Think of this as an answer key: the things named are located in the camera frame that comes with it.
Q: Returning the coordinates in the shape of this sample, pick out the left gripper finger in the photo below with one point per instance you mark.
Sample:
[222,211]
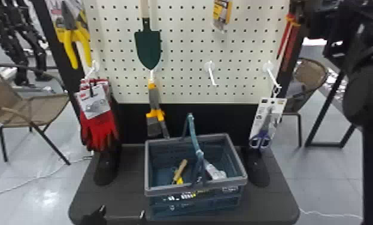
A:
[142,218]
[95,218]

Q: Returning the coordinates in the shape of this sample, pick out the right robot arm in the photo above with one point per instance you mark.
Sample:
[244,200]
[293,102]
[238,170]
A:
[371,103]

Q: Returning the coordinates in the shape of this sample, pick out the blue basket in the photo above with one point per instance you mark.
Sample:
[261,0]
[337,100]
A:
[161,188]

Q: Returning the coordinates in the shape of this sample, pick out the grey tool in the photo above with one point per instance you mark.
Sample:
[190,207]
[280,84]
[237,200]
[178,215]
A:
[214,172]

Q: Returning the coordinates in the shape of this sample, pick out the red gloves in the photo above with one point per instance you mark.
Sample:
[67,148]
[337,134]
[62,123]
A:
[98,128]

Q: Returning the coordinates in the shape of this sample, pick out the yellow grey brush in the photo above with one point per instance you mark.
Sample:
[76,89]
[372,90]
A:
[154,97]

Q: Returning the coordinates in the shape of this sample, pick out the blue scissors on card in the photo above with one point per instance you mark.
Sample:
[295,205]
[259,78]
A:
[265,119]

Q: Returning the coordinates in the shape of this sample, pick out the white pegboard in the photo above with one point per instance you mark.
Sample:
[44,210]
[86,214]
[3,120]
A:
[189,56]

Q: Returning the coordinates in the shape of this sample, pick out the green trowel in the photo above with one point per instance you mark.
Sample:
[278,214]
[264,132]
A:
[148,47]

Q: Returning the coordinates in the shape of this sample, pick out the yellow pliers on card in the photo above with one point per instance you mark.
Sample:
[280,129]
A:
[70,37]

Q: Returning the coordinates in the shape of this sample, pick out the yellow black tool packet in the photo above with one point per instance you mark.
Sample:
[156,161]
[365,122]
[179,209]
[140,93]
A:
[221,12]

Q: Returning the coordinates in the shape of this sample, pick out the red hand tool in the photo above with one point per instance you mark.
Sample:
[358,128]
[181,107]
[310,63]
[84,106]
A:
[289,34]

